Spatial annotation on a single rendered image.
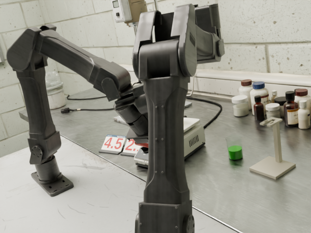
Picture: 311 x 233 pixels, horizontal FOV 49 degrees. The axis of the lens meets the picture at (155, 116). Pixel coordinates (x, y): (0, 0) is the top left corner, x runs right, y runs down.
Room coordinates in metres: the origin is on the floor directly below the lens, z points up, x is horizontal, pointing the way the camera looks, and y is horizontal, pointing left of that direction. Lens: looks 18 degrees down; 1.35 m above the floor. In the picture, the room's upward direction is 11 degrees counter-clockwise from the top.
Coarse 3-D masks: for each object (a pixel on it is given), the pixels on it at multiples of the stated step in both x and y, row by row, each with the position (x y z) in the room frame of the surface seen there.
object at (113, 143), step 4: (108, 136) 1.14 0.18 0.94; (108, 140) 1.12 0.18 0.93; (112, 140) 1.11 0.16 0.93; (116, 140) 1.10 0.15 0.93; (120, 140) 1.09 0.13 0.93; (104, 144) 1.12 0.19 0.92; (108, 144) 1.11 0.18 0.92; (112, 144) 1.10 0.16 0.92; (116, 144) 1.09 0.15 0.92; (120, 144) 1.08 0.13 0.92; (112, 148) 1.09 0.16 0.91; (116, 148) 1.08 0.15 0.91; (120, 148) 1.07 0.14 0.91
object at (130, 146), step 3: (129, 141) 1.07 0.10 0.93; (132, 141) 1.06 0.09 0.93; (126, 144) 1.07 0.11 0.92; (129, 144) 1.06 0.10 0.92; (132, 144) 1.05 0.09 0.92; (126, 147) 1.06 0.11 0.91; (129, 147) 1.05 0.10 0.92; (132, 147) 1.04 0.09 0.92; (135, 147) 1.04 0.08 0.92; (138, 147) 1.03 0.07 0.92; (126, 150) 1.05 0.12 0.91; (129, 150) 1.04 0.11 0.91; (132, 150) 1.03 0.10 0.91; (135, 150) 1.03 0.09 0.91
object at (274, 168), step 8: (272, 120) 0.78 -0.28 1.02; (280, 120) 0.77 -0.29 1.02; (280, 144) 0.78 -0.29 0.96; (280, 152) 0.78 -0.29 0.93; (264, 160) 0.80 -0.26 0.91; (272, 160) 0.79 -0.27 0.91; (280, 160) 0.77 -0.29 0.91; (256, 168) 0.77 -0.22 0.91; (264, 168) 0.76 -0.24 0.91; (272, 168) 0.75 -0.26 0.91; (280, 168) 0.74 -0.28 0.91; (288, 168) 0.74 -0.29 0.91; (272, 176) 0.72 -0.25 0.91; (280, 176) 0.72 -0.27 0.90
